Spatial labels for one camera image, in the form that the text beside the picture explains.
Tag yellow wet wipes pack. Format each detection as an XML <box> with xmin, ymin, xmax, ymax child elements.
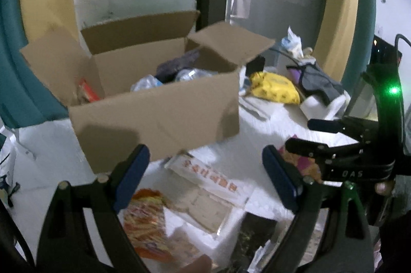
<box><xmin>250</xmin><ymin>72</ymin><xmax>301</xmax><ymax>105</ymax></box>

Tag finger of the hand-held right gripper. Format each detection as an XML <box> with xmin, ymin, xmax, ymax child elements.
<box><xmin>285</xmin><ymin>137</ymin><xmax>367</xmax><ymax>165</ymax></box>
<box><xmin>307</xmin><ymin>118</ymin><xmax>364</xmax><ymax>141</ymax></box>

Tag clear cracker pack red print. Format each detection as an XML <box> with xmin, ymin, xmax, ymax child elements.
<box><xmin>165</xmin><ymin>153</ymin><xmax>254</xmax><ymax>233</ymax></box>

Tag person's left hand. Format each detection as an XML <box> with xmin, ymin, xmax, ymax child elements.
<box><xmin>172</xmin><ymin>255</ymin><xmax>212</xmax><ymax>273</ymax></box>

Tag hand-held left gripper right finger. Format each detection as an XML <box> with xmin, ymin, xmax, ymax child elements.
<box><xmin>261</xmin><ymin>145</ymin><xmax>376</xmax><ymax>273</ymax></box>

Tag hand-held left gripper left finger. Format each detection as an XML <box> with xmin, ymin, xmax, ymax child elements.
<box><xmin>37</xmin><ymin>144</ymin><xmax>151</xmax><ymax>273</ymax></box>

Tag dark snack packet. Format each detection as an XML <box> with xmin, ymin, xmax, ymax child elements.
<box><xmin>239</xmin><ymin>212</ymin><xmax>278</xmax><ymax>248</ymax></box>

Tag small black gadget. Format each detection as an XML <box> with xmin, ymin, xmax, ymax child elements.
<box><xmin>0</xmin><ymin>175</ymin><xmax>20</xmax><ymax>207</ymax></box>

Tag teal curtain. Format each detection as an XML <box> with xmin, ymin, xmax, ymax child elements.
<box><xmin>340</xmin><ymin>0</ymin><xmax>376</xmax><ymax>84</ymax></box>
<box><xmin>0</xmin><ymin>0</ymin><xmax>69</xmax><ymax>145</ymax></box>

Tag red cartoon snack packet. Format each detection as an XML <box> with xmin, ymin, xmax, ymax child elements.
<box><xmin>76</xmin><ymin>78</ymin><xmax>102</xmax><ymax>104</ymax></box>

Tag grey bag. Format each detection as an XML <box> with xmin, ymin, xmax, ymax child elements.
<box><xmin>297</xmin><ymin>62</ymin><xmax>345</xmax><ymax>103</ymax></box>

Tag clear plastic bottles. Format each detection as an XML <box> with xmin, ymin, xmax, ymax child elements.
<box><xmin>130</xmin><ymin>67</ymin><xmax>219</xmax><ymax>93</ymax></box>

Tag purple cloth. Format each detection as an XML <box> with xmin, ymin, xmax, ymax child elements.
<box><xmin>287</xmin><ymin>66</ymin><xmax>305</xmax><ymax>86</ymax></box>

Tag orange noodle snack packet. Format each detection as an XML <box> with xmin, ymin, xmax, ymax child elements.
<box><xmin>124</xmin><ymin>189</ymin><xmax>180</xmax><ymax>264</ymax></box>

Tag pink orange snack packet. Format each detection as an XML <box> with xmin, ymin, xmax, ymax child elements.
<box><xmin>279</xmin><ymin>135</ymin><xmax>322</xmax><ymax>184</ymax></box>

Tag yellow curtain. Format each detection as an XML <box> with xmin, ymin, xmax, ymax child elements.
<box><xmin>313</xmin><ymin>0</ymin><xmax>360</xmax><ymax>81</ymax></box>
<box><xmin>19</xmin><ymin>0</ymin><xmax>84</xmax><ymax>68</ymax></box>

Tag person's right hand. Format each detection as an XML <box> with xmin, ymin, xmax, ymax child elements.
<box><xmin>374</xmin><ymin>181</ymin><xmax>395</xmax><ymax>196</ymax></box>

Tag cardboard box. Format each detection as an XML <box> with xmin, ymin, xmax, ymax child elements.
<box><xmin>19</xmin><ymin>10</ymin><xmax>276</xmax><ymax>174</ymax></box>

